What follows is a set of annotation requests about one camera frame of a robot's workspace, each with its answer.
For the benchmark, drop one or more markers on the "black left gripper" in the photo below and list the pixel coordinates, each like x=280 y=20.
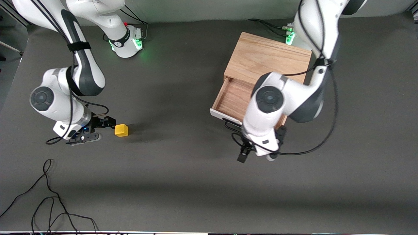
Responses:
x=244 y=152

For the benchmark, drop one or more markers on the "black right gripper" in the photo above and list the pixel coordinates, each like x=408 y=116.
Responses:
x=99 y=123

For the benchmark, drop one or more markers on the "yellow cube block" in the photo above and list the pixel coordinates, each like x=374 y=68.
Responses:
x=121 y=130

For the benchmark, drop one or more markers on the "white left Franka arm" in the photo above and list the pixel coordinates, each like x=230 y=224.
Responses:
x=294 y=94

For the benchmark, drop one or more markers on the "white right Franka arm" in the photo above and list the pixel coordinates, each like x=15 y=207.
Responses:
x=55 y=101

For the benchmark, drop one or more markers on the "wooden drawer cabinet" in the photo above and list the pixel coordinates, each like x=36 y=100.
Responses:
x=267 y=62

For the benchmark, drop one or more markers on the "aluminium frame rail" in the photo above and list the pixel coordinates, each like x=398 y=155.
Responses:
x=13 y=16

